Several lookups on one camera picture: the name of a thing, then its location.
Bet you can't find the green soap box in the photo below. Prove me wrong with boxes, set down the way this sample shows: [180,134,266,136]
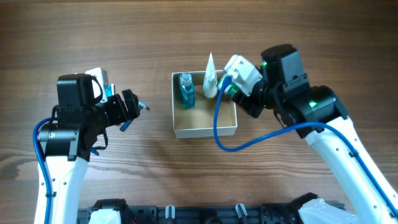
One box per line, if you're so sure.
[217,76,241,96]

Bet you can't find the white lotion tube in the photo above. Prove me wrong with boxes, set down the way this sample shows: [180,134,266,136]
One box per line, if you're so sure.
[203,53,218,98]

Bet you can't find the blue mouthwash bottle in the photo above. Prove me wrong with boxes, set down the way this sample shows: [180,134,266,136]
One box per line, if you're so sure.
[178,73,195,109]

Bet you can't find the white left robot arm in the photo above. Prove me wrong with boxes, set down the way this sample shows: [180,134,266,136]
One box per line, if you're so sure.
[32,73,140,223]

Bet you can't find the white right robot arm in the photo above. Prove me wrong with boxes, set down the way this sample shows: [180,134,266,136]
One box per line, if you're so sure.
[220,44,397,223]

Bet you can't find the white cardboard box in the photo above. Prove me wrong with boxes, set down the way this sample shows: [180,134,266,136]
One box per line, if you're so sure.
[172,71,238,139]

